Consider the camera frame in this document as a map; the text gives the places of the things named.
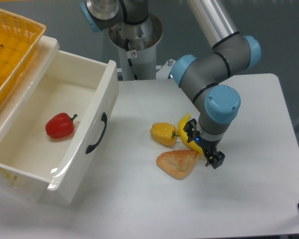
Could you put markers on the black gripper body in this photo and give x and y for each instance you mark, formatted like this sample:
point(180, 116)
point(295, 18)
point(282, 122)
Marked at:
point(208, 142)

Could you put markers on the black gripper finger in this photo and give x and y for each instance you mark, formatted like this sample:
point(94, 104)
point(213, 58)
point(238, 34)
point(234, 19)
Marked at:
point(214, 158)
point(190, 130)

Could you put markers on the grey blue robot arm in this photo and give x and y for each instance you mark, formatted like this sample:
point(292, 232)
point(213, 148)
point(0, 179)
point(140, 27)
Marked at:
point(201, 80)

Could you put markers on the white drawer cabinet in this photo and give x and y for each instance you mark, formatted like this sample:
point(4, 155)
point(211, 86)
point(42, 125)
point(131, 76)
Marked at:
point(26, 83)

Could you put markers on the yellow banana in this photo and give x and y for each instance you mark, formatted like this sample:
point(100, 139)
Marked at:
point(183, 135)

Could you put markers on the yellow bell pepper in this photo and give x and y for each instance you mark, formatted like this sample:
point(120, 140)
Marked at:
point(164, 133)

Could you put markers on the orange croissant pastry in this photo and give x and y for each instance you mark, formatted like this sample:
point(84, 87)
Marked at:
point(178, 163)

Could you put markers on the red bell pepper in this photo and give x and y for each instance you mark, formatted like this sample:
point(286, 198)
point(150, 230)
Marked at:
point(60, 126)

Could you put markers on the yellow woven basket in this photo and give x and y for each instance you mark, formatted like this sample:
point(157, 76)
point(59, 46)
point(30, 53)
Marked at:
point(19, 37)

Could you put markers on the black top drawer handle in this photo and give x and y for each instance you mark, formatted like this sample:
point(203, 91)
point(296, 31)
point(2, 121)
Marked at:
point(97, 132)

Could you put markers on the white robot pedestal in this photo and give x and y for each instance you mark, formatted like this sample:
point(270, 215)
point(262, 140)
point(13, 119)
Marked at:
point(136, 45)

